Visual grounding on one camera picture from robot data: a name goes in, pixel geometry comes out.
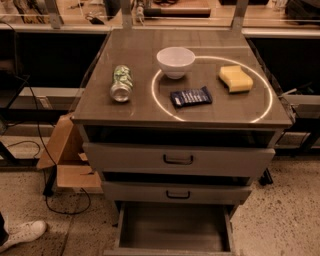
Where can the green soda can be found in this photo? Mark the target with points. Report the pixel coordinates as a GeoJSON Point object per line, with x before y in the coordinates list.
{"type": "Point", "coordinates": [122, 84]}

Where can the grey middle drawer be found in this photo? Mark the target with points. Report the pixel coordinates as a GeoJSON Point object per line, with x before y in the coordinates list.
{"type": "Point", "coordinates": [175, 193]}

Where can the grey top drawer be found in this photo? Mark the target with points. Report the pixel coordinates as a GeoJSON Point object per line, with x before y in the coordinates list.
{"type": "Point", "coordinates": [178, 160]}

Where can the blue snack packet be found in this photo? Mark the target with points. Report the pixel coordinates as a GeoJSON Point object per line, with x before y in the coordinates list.
{"type": "Point", "coordinates": [191, 97]}

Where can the cardboard box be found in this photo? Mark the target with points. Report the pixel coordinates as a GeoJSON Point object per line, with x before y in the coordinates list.
{"type": "Point", "coordinates": [66, 160]}

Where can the grey drawer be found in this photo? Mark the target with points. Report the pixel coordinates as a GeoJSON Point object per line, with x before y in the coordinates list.
{"type": "Point", "coordinates": [165, 229]}
{"type": "Point", "coordinates": [178, 160]}
{"type": "Point", "coordinates": [175, 193]}

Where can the white sneaker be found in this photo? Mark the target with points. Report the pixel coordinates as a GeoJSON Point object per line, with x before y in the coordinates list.
{"type": "Point", "coordinates": [26, 232]}

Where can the grey bottom drawer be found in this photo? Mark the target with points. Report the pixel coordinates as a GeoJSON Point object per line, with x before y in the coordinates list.
{"type": "Point", "coordinates": [165, 229]}

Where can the white bowl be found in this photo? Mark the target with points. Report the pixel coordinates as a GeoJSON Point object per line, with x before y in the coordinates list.
{"type": "Point", "coordinates": [175, 62]}

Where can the yellow sponge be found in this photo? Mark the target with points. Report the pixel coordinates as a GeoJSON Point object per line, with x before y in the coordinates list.
{"type": "Point", "coordinates": [235, 79]}

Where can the grey drawer cabinet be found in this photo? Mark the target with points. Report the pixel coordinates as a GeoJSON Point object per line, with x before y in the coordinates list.
{"type": "Point", "coordinates": [251, 119]}

